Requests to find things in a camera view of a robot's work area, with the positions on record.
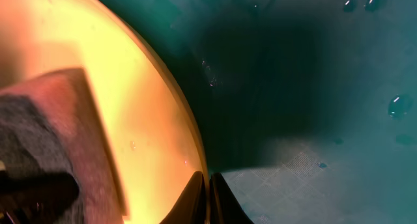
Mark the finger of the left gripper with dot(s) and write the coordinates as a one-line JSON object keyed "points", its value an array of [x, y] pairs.
{"points": [[37, 199]]}

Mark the teal plastic tray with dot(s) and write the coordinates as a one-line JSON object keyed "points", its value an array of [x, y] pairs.
{"points": [[306, 107]]}

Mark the yellow-green plate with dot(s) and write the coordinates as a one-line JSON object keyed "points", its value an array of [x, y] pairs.
{"points": [[124, 120]]}

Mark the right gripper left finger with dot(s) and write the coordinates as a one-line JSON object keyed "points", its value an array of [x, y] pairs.
{"points": [[190, 207]]}

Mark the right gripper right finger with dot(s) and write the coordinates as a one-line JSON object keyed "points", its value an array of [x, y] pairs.
{"points": [[224, 207]]}

